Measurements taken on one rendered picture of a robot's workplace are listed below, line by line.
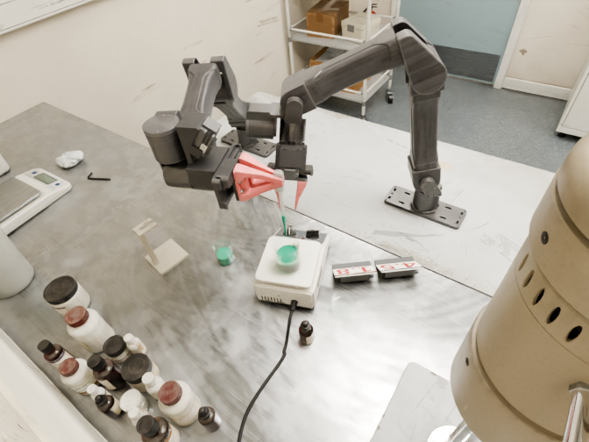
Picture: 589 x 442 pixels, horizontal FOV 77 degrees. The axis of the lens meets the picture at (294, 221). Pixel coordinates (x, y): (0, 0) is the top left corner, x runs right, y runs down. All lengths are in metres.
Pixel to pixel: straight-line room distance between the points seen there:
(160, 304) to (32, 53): 1.31
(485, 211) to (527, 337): 0.85
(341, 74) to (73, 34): 1.46
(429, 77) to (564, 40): 2.77
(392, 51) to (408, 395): 0.61
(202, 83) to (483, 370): 0.70
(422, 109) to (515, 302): 0.62
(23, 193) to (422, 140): 1.11
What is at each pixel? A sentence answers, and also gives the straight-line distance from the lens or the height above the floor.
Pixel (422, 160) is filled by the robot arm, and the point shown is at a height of 1.08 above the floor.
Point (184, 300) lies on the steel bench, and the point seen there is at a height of 0.90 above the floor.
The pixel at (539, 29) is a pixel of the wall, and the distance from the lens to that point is 3.48.
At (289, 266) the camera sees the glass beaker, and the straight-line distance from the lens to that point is 0.74.
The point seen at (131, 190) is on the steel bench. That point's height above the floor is 0.90.
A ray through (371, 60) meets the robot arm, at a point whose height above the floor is 1.31.
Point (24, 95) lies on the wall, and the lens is 1.95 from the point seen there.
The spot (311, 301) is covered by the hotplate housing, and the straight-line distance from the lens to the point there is 0.78.
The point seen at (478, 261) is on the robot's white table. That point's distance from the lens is 0.95.
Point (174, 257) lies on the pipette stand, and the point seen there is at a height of 0.91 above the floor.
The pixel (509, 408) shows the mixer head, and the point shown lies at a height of 1.36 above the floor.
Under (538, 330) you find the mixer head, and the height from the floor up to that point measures 1.44.
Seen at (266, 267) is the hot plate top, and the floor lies 0.99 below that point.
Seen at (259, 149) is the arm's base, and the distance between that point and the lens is 1.22.
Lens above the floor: 1.61
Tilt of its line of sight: 47 degrees down
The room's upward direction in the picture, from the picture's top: 7 degrees counter-clockwise
